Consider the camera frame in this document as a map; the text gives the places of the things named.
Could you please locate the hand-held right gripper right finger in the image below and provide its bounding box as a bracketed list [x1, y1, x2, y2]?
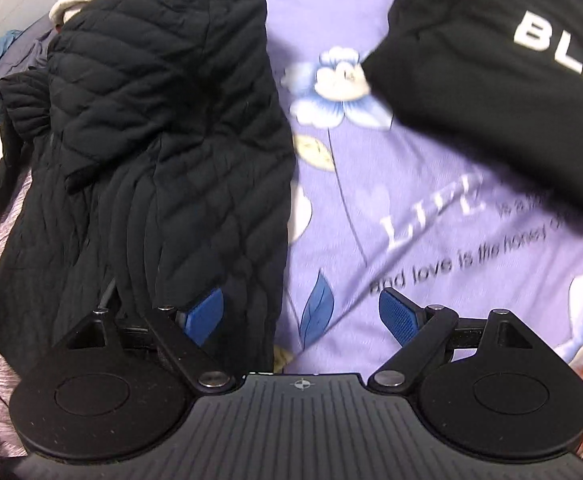
[366, 287, 537, 395]

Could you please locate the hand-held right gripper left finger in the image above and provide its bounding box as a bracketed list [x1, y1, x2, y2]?
[52, 287, 237, 393]

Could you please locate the black quilted jacket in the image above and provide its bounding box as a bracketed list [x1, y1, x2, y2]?
[0, 0, 299, 378]

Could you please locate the purple floral bedsheet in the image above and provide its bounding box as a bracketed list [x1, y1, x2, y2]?
[262, 0, 583, 468]

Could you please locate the black sweatshirt white print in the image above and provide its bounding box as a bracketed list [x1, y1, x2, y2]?
[361, 0, 583, 223]

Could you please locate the grey cloth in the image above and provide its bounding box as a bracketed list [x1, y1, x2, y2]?
[0, 22, 60, 136]

